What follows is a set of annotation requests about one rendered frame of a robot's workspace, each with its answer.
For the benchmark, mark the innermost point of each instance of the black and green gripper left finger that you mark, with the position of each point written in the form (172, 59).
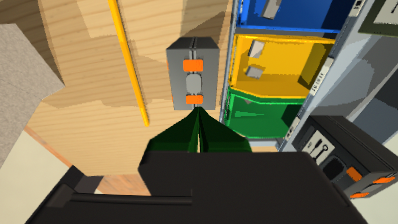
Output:
(178, 137)

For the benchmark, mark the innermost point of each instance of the grey metal shelf rack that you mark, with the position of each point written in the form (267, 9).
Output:
(363, 87)

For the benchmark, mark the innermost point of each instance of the blue bin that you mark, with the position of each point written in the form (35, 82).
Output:
(306, 14)

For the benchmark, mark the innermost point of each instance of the olive green tool case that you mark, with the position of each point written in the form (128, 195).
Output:
(382, 19)

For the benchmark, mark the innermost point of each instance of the green open bin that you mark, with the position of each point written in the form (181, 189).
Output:
(259, 119)

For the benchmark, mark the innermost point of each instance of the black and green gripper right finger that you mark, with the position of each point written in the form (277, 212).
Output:
(218, 137)

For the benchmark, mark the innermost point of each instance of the yellow open bin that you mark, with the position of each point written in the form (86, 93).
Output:
(290, 67)

